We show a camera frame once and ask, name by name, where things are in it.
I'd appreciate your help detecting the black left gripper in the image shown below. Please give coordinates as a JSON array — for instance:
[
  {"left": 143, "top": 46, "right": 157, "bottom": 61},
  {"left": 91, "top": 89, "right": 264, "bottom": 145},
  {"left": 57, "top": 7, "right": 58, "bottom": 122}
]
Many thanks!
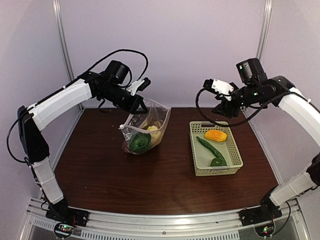
[{"left": 99, "top": 83, "right": 148, "bottom": 114}]

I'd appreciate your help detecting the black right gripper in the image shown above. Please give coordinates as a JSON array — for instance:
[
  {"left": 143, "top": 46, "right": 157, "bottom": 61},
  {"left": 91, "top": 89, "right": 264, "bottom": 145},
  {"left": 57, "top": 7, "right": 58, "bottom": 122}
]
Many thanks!
[{"left": 210, "top": 82, "right": 260, "bottom": 119}]

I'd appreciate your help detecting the orange mango slice toy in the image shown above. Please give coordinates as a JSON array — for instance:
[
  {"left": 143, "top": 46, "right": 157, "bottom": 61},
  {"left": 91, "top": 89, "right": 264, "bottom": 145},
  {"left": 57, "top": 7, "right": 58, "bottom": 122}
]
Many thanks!
[{"left": 204, "top": 129, "right": 228, "bottom": 143}]

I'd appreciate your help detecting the clear zip top bag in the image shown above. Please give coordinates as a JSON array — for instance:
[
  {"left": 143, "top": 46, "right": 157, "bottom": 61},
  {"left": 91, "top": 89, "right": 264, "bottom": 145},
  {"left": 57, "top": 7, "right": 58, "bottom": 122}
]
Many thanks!
[{"left": 118, "top": 98, "right": 172, "bottom": 155}]

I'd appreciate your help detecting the yellow lemon toy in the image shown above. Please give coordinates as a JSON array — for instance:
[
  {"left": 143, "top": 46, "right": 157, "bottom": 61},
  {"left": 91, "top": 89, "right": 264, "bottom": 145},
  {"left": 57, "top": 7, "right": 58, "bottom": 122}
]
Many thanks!
[{"left": 147, "top": 125, "right": 159, "bottom": 134}]

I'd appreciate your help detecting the green bok choy toy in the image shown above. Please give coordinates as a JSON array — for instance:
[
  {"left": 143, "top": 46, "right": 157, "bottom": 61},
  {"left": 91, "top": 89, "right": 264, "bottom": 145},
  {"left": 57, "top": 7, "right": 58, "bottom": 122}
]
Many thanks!
[{"left": 128, "top": 132, "right": 152, "bottom": 154}]

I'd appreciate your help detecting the beige walnut toy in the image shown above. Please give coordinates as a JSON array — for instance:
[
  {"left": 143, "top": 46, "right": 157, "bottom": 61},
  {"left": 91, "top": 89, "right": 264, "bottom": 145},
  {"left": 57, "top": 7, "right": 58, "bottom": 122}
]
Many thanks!
[{"left": 151, "top": 125, "right": 163, "bottom": 146}]

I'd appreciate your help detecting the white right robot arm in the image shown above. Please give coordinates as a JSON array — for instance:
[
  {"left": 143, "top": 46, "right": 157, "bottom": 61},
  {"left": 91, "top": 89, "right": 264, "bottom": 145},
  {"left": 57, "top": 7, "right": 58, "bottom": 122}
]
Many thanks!
[{"left": 203, "top": 58, "right": 320, "bottom": 221}]

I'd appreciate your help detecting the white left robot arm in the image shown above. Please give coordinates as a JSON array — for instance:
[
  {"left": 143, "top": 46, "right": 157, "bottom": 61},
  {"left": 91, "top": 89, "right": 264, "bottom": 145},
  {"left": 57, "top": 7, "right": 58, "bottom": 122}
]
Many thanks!
[{"left": 17, "top": 60, "right": 151, "bottom": 222}]

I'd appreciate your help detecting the pale green perforated basket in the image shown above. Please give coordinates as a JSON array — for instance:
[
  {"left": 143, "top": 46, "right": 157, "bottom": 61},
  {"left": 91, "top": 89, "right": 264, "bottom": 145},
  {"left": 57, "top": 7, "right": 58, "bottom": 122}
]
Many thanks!
[{"left": 189, "top": 121, "right": 243, "bottom": 177}]

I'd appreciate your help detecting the dark green cucumber toy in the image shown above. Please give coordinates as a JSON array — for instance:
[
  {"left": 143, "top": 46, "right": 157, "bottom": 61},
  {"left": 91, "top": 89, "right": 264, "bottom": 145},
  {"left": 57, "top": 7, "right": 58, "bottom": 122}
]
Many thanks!
[{"left": 196, "top": 136, "right": 225, "bottom": 159}]

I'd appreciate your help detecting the green pepper toy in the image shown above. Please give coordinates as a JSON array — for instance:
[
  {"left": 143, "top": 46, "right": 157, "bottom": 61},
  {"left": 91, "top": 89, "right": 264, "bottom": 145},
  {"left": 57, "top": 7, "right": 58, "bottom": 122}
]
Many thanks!
[{"left": 210, "top": 157, "right": 227, "bottom": 167}]

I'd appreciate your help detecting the right circuit board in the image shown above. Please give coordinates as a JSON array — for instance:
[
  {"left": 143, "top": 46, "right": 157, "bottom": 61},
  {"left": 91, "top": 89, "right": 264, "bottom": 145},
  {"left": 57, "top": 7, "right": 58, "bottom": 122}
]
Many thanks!
[{"left": 254, "top": 223, "right": 275, "bottom": 238}]

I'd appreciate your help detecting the circuit board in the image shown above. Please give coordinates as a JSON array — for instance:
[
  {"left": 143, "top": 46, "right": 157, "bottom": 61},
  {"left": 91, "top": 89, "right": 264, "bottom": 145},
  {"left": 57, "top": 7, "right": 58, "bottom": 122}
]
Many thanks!
[
  {"left": 53, "top": 222, "right": 75, "bottom": 239},
  {"left": 254, "top": 223, "right": 275, "bottom": 238}
]

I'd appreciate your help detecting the left circuit board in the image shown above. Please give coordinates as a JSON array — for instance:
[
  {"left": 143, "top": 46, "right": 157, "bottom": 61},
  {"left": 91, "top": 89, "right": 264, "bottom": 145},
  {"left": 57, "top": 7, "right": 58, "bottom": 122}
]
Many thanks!
[{"left": 53, "top": 222, "right": 75, "bottom": 239}]

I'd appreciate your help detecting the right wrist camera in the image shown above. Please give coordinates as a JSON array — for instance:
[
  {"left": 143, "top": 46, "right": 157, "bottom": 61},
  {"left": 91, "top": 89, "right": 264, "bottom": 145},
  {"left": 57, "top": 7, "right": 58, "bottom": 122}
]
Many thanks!
[{"left": 203, "top": 78, "right": 235, "bottom": 97}]

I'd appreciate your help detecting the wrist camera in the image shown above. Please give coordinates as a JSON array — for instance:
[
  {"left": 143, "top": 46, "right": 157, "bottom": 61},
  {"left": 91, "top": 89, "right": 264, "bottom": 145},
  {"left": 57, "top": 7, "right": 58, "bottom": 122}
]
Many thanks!
[
  {"left": 203, "top": 78, "right": 235, "bottom": 97},
  {"left": 125, "top": 77, "right": 151, "bottom": 96}
]

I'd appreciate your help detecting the black right camera cable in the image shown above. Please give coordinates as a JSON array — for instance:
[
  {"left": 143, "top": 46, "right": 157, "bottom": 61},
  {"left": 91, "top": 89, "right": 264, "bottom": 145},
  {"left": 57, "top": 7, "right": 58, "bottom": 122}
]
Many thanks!
[{"left": 195, "top": 87, "right": 303, "bottom": 126}]

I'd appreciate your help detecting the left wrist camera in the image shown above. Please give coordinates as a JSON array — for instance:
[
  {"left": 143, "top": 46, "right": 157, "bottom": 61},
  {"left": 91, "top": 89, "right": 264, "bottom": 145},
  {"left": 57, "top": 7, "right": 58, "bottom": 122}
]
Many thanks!
[{"left": 125, "top": 77, "right": 151, "bottom": 96}]

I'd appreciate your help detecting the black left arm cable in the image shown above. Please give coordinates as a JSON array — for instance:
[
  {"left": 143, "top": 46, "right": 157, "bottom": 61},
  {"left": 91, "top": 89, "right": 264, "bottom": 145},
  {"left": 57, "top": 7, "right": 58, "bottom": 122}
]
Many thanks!
[{"left": 6, "top": 48, "right": 149, "bottom": 165}]

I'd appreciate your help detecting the right aluminium corner post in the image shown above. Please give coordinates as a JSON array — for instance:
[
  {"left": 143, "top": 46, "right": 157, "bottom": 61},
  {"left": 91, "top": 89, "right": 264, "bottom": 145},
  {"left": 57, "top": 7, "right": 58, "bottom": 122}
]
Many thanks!
[{"left": 256, "top": 0, "right": 273, "bottom": 61}]

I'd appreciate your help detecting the aluminium corner post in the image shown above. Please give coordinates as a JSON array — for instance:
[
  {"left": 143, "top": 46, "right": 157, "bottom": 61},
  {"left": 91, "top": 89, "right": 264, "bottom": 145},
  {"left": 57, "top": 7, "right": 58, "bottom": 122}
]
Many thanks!
[
  {"left": 51, "top": 0, "right": 85, "bottom": 112},
  {"left": 256, "top": 0, "right": 273, "bottom": 61}
]

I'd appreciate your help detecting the left aluminium corner post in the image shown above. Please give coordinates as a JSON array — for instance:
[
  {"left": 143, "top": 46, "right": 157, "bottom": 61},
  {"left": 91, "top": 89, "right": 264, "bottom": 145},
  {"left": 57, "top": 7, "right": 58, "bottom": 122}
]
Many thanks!
[{"left": 51, "top": 0, "right": 85, "bottom": 112}]

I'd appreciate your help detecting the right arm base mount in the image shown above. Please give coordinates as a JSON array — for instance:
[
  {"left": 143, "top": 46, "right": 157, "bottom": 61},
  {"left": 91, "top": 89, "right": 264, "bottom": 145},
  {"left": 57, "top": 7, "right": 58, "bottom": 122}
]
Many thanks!
[{"left": 238, "top": 203, "right": 283, "bottom": 226}]

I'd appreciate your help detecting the aluminium front rail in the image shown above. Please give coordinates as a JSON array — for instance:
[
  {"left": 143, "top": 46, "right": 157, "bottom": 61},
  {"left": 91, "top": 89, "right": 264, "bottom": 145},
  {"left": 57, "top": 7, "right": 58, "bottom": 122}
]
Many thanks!
[{"left": 24, "top": 197, "right": 308, "bottom": 240}]

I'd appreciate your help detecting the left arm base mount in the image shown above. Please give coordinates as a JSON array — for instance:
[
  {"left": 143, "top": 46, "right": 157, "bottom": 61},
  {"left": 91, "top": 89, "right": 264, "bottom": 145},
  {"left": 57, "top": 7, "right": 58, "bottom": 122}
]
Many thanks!
[{"left": 45, "top": 203, "right": 89, "bottom": 227}]

